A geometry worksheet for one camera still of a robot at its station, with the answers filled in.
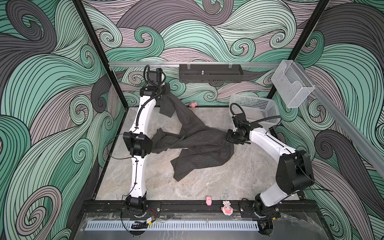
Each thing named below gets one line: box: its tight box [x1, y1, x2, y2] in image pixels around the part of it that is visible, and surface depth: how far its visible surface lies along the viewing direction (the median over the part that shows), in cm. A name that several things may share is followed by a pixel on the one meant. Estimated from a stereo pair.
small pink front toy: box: [205, 195, 212, 206], surface depth 76 cm
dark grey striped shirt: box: [151, 84, 235, 182], surface depth 94 cm
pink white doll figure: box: [221, 200, 233, 216], surface depth 73 cm
